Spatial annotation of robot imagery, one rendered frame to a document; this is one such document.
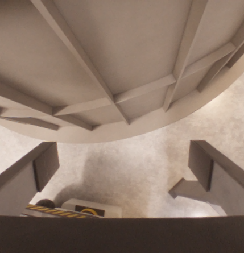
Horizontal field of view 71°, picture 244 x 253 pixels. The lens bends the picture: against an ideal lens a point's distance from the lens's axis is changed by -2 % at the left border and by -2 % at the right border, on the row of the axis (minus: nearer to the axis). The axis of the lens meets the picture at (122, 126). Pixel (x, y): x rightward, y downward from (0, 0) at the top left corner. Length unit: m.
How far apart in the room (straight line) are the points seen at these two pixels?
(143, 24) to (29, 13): 0.16
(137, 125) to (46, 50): 0.65
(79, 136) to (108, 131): 0.16
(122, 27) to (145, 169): 0.71
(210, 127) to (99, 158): 0.57
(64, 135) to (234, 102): 0.88
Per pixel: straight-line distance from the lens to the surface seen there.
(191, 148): 0.16
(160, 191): 0.91
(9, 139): 1.20
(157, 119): 0.88
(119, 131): 0.88
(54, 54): 0.32
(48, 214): 0.69
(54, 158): 0.17
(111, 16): 0.28
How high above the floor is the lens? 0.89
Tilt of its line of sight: 78 degrees down
